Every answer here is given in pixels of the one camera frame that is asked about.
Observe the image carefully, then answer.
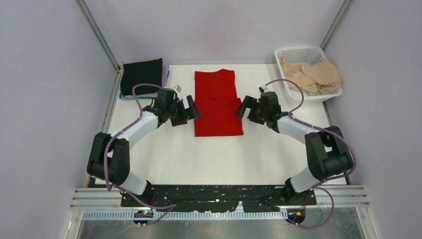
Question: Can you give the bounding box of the red t-shirt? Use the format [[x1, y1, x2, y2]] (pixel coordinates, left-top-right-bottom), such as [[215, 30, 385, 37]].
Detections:
[[194, 69, 243, 137]]

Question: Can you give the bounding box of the aluminium frame rail front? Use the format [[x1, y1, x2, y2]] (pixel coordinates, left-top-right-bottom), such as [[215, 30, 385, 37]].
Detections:
[[70, 185, 370, 210]]

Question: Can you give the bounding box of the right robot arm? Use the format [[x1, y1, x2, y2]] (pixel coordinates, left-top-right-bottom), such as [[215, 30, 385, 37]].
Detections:
[[235, 92, 354, 205]]

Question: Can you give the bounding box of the corner aluminium post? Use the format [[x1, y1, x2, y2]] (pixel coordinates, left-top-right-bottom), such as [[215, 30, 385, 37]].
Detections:
[[76, 0, 122, 71], [319, 0, 355, 51]]

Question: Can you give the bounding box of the beige t-shirt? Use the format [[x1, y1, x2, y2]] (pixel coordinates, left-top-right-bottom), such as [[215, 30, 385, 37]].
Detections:
[[279, 55, 342, 96]]

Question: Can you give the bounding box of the white slotted cable duct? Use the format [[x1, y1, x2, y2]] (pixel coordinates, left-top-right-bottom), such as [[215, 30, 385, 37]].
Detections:
[[82, 209, 288, 221]]

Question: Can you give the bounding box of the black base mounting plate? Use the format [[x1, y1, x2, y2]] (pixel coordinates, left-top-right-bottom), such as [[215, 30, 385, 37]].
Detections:
[[138, 185, 317, 213]]

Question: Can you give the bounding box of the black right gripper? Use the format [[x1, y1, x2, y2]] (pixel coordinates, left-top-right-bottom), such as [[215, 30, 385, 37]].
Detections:
[[234, 96, 269, 125]]

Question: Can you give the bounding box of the white plastic laundry basket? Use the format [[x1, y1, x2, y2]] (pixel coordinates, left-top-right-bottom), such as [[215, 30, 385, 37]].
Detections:
[[274, 46, 342, 102]]

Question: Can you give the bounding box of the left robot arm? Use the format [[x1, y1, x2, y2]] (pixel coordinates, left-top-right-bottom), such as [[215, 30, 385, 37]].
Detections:
[[87, 88, 202, 206]]

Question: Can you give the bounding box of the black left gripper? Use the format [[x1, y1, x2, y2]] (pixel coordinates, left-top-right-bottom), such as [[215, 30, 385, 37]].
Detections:
[[167, 96, 202, 127]]

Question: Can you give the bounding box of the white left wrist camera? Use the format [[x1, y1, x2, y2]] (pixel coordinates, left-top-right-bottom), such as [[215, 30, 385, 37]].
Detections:
[[173, 85, 182, 93]]

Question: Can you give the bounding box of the right corner aluminium post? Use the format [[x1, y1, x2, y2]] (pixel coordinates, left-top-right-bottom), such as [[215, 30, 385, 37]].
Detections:
[[319, 0, 355, 51]]

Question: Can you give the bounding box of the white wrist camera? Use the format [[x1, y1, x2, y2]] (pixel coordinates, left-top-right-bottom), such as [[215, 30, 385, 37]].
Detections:
[[173, 85, 182, 93], [259, 85, 269, 94]]

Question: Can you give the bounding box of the folded green t-shirt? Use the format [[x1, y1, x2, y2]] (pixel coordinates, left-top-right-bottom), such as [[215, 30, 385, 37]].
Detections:
[[119, 71, 170, 100]]

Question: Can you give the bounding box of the left corner aluminium post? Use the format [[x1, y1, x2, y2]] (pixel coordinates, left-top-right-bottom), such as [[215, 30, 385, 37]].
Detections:
[[76, 0, 122, 71]]

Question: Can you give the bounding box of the folded black t-shirt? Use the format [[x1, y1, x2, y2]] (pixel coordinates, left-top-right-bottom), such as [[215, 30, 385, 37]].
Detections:
[[120, 58, 163, 97]]

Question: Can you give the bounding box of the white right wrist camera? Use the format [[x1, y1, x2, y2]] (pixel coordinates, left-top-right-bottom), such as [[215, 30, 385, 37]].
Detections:
[[259, 85, 269, 94]]

